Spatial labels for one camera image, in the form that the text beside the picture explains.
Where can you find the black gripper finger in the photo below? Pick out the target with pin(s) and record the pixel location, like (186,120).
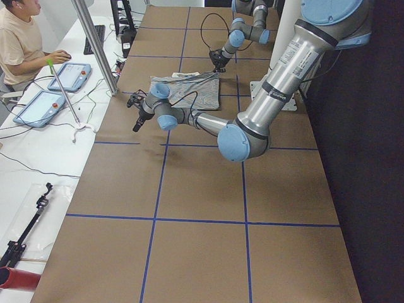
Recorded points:
(138,124)
(220,69)

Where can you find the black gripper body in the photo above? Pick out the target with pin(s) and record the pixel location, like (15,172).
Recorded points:
(142,114)
(219,59)

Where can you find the striped polo shirt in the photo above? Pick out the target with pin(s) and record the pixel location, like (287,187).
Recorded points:
(201,90)

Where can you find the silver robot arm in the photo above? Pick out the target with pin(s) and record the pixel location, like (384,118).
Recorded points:
(320,26)
(240,31)

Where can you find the far blue teach pendant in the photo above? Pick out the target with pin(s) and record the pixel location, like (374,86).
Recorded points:
(73,75)

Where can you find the blue teach pendant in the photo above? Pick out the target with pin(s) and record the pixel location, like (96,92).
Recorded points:
(73,75)
(41,109)

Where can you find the near blue teach pendant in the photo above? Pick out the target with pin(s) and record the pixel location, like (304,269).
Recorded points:
(41,109)

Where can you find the white-tipped metal grabber stick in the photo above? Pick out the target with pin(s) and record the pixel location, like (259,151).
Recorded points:
(79,125)

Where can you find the seated person beige shirt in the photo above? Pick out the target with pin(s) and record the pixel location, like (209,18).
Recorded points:
(22,55)

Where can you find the black grabber tool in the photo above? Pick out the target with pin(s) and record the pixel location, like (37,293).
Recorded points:
(16,248)

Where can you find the red cylinder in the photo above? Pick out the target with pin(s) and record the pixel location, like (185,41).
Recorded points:
(15,279)

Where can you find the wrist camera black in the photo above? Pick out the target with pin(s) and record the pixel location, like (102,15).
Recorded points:
(136,99)

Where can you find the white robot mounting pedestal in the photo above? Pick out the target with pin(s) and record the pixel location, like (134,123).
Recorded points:
(290,13)

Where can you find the aluminium frame post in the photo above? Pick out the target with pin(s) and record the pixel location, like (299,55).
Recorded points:
(90,32)

